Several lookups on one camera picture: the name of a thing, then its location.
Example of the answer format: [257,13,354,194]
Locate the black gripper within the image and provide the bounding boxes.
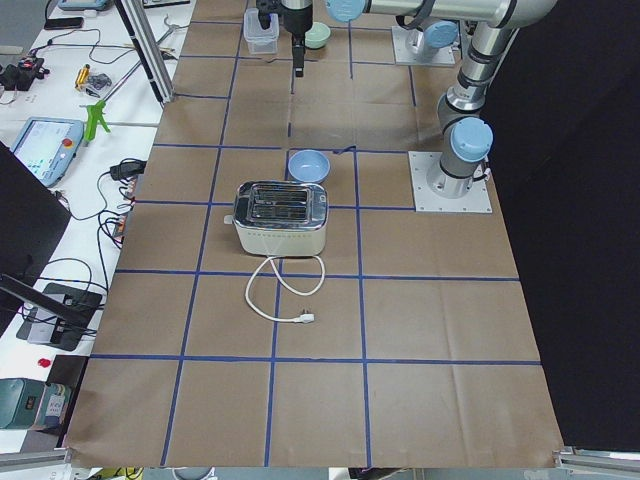
[256,0,313,78]

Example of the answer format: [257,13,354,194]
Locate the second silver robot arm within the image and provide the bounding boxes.
[255,1,458,78]

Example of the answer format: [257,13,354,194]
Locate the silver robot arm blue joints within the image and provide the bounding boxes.
[326,0,556,198]

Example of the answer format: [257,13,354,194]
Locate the light green bowl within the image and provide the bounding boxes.
[305,21,331,50]

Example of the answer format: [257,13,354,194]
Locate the light blue bowl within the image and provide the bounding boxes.
[287,149,331,183]

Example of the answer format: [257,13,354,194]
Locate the clear plastic food container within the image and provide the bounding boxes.
[243,8,279,55]

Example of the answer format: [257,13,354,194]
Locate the silver white toaster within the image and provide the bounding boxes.
[224,180,328,257]

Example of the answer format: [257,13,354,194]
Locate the black power adapter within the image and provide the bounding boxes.
[109,158,147,181]

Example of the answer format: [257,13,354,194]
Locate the green plastic clamp tool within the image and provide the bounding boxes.
[83,99,111,146]

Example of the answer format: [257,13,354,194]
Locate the black smartphone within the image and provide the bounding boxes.
[44,16,84,31]

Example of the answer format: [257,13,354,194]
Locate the blue teach pendant tablet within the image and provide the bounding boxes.
[11,116,84,187]

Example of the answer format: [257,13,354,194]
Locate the black monitor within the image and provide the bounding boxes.
[0,145,70,331]

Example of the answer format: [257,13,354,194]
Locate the brown paper table cover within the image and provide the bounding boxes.
[67,1,562,468]

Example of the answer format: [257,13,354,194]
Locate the black monitor stand base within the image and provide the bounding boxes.
[16,283,103,352]

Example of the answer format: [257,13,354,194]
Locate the green metal box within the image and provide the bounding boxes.
[1,378,45,430]

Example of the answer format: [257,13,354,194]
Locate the aluminium frame post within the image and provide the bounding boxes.
[114,0,174,104]

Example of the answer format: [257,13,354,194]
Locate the yellow handled tool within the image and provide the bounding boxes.
[75,64,90,91]

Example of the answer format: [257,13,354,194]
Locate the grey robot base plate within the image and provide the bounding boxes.
[408,151,492,214]

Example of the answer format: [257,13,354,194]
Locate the white toaster power cord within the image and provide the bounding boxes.
[244,254,327,325]

